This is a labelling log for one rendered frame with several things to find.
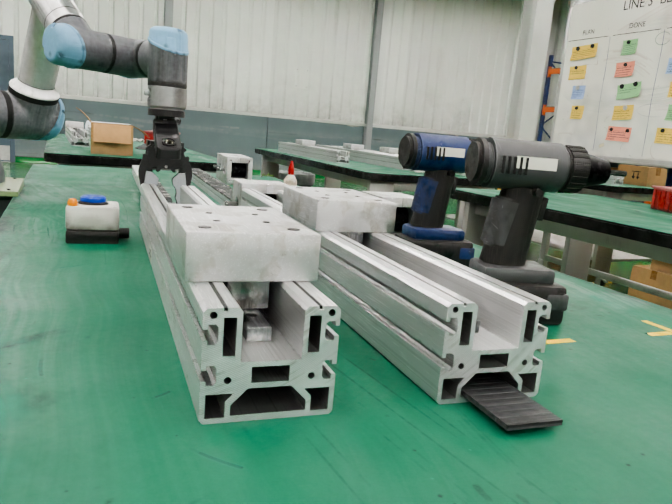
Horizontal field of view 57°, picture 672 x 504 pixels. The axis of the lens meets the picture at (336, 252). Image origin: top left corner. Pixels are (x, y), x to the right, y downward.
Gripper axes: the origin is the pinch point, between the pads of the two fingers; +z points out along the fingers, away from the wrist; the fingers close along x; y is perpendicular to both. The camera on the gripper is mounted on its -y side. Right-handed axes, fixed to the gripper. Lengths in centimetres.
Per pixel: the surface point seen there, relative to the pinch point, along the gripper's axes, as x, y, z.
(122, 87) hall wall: -17, 1090, -64
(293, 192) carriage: -13.5, -44.1, -9.8
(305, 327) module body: -2, -87, -5
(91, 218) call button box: 13.2, -22.8, -1.8
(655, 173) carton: -384, 235, -8
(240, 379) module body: 2, -87, -1
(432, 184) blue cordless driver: -38, -39, -12
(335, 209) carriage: -16, -55, -9
